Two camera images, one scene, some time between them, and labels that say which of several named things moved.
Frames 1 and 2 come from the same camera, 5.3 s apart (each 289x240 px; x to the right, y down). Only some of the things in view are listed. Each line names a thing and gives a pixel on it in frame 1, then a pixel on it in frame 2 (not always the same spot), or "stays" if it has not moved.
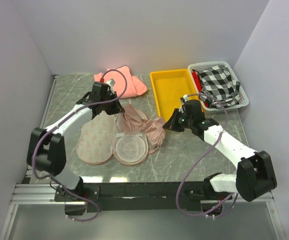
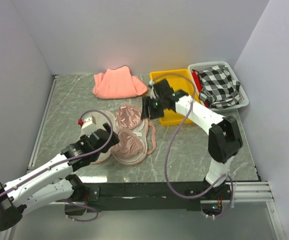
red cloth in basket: x=196 y=76 stays
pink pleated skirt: x=127 y=85 stays
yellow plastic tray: x=169 y=87 stays
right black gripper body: x=180 y=121 to x=157 y=108
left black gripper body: x=111 y=108 to x=113 y=140
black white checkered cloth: x=219 y=89 stays
